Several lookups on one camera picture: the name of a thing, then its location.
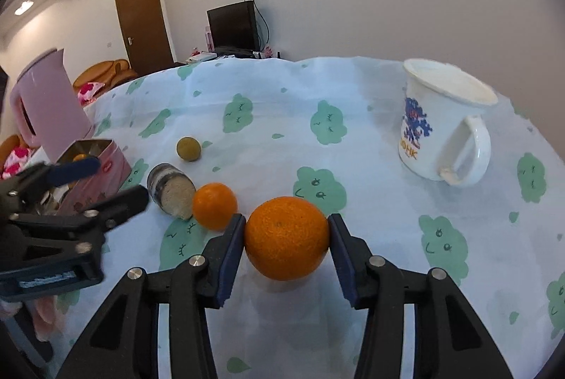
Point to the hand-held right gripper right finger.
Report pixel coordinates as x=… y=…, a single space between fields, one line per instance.
x=342 y=260

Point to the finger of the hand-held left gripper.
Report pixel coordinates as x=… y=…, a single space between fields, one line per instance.
x=123 y=202
x=75 y=169

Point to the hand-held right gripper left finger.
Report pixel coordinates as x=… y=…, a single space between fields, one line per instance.
x=231 y=260

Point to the orange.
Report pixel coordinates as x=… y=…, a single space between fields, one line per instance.
x=214 y=204
x=287 y=237
x=80 y=157

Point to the pink tin box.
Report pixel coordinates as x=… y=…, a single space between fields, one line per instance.
x=110 y=171

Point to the cloud print tablecloth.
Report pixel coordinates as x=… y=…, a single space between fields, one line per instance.
x=375 y=229

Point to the glass jar with grains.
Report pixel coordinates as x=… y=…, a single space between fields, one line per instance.
x=170 y=189

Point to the pink floral cushion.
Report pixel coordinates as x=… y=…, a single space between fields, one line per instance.
x=17 y=162
x=89 y=90

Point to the pink electric kettle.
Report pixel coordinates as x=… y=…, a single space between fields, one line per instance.
x=53 y=109

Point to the small brown longan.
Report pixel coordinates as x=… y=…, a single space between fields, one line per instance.
x=189 y=148

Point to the orange leather sofa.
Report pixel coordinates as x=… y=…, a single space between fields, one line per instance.
x=110 y=67

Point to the white printed mug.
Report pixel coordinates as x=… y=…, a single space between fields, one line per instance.
x=423 y=140

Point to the brown wooden door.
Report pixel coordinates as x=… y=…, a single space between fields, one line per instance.
x=143 y=25

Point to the white flat box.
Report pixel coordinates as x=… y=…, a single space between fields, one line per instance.
x=201 y=56

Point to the square ceiling light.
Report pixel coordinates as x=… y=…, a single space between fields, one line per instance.
x=24 y=8

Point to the pink gift box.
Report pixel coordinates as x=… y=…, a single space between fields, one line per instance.
x=209 y=39

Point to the white television stand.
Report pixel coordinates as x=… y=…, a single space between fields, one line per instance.
x=234 y=53

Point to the black television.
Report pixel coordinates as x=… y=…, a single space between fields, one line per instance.
x=231 y=25

